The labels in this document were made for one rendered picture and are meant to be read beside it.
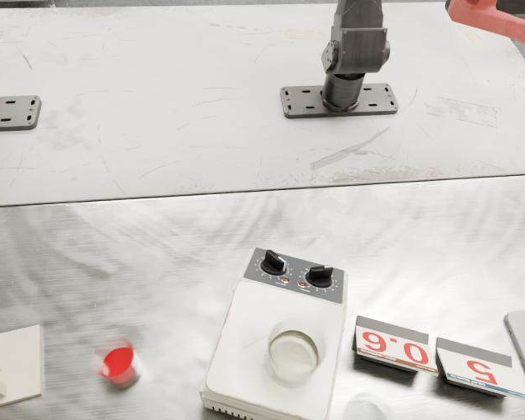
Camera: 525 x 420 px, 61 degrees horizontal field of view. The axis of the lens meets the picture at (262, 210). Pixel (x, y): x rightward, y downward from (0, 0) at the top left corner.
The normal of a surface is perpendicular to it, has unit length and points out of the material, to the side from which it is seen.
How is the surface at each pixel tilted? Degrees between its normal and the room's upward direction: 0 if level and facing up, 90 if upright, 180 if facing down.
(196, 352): 0
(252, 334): 0
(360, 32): 60
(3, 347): 0
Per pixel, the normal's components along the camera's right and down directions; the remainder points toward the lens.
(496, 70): 0.05, -0.56
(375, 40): 0.13, 0.44
